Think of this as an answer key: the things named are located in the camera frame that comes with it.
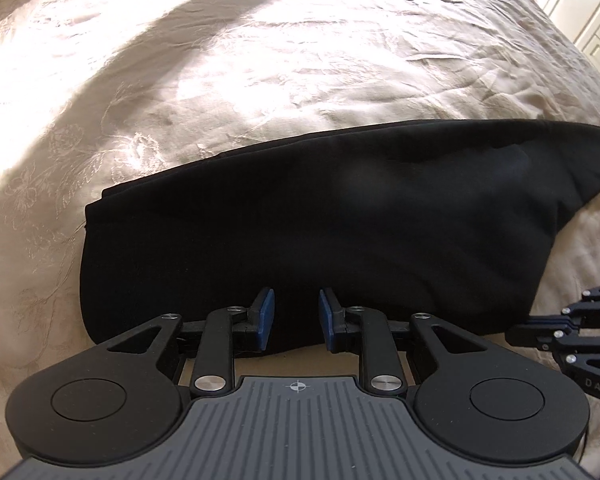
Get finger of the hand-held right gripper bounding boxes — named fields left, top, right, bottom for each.
left=527, top=280, right=600, bottom=330
left=505, top=325, right=600, bottom=368

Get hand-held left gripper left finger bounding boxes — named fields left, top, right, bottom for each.
left=94, top=287, right=276, bottom=397

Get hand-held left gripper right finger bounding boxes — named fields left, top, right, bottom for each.
left=318, top=287, right=503, bottom=397

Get black pants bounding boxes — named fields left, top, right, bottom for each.
left=79, top=118, right=600, bottom=356

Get beige embroidered bedspread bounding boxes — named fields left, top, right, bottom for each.
left=0, top=0, right=600, bottom=480

